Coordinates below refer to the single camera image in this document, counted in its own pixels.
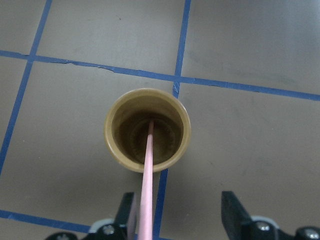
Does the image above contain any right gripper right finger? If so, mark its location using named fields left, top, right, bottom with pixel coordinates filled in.
left=221, top=191, right=252, bottom=240

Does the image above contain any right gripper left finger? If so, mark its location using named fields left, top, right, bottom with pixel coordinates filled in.
left=114, top=192, right=137, bottom=240

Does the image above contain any pink chopstick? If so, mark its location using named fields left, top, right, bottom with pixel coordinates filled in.
left=137, top=120, right=154, bottom=240

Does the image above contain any bamboo cylindrical holder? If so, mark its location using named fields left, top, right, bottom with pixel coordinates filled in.
left=103, top=88, right=192, bottom=173

